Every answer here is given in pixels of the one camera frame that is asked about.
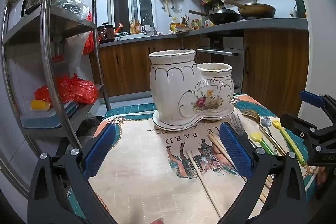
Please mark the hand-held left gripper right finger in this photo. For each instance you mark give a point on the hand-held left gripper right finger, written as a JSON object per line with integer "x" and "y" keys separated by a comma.
{"x": 235, "y": 150}

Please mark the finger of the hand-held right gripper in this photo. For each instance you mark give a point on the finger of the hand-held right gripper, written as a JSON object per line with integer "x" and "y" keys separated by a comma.
{"x": 296, "y": 123}
{"x": 312, "y": 99}

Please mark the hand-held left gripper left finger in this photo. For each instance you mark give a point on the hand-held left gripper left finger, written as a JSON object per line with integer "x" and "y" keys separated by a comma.
{"x": 101, "y": 150}

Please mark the silver fork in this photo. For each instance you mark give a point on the silver fork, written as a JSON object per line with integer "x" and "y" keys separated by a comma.
{"x": 239, "y": 129}

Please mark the blue flower spoon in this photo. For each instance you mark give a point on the blue flower spoon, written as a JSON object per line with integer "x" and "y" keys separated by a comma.
{"x": 265, "y": 121}

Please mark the white ceramic floral utensil holder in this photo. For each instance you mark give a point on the white ceramic floral utensil holder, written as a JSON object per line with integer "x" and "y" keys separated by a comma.
{"x": 170, "y": 92}

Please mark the black plastic bag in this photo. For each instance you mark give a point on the black plastic bag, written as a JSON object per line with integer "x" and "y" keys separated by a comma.
{"x": 90, "y": 127}

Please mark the printed quilted table cloth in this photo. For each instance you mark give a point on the printed quilted table cloth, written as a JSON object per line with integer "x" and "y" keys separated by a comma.
{"x": 136, "y": 161}

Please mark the white plastic tray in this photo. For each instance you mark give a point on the white plastic tray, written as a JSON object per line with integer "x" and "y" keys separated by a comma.
{"x": 47, "y": 117}

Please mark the large red plastic bag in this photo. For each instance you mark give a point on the large red plastic bag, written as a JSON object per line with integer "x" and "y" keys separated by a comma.
{"x": 76, "y": 88}

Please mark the yellow corn cob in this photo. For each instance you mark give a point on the yellow corn cob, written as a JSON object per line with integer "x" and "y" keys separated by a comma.
{"x": 40, "y": 105}

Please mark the wooden kitchen cabinets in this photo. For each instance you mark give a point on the wooden kitchen cabinets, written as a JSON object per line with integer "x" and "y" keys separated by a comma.
{"x": 131, "y": 66}

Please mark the grey kitchen countertop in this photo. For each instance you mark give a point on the grey kitchen countertop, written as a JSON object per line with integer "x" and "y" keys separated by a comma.
{"x": 262, "y": 23}

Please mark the built-in oven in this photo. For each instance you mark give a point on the built-in oven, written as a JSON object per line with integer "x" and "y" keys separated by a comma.
{"x": 223, "y": 56}

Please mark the white plastic bag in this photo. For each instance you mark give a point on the white plastic bag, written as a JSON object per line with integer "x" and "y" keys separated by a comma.
{"x": 76, "y": 53}

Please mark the brown frying pan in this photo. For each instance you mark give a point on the brown frying pan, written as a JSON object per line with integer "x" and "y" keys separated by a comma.
{"x": 258, "y": 10}

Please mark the small red plastic bag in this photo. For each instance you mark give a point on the small red plastic bag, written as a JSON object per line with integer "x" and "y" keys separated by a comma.
{"x": 89, "y": 43}

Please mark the dark red pressure cooker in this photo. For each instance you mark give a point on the dark red pressure cooker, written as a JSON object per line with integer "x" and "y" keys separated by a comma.
{"x": 105, "y": 33}

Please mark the black wok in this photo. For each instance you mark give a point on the black wok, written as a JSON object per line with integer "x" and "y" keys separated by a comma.
{"x": 225, "y": 17}

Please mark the metal shelf rack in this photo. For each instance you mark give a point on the metal shelf rack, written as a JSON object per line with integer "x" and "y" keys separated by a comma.
{"x": 47, "y": 29}

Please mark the kitchen faucet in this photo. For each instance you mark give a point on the kitchen faucet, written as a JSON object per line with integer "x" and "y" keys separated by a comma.
{"x": 149, "y": 26}

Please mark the yellow cooking oil bottle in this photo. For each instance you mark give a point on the yellow cooking oil bottle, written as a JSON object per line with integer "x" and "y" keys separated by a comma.
{"x": 175, "y": 26}

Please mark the clear plastic bag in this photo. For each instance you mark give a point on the clear plastic bag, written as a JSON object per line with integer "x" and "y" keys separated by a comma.
{"x": 71, "y": 3}

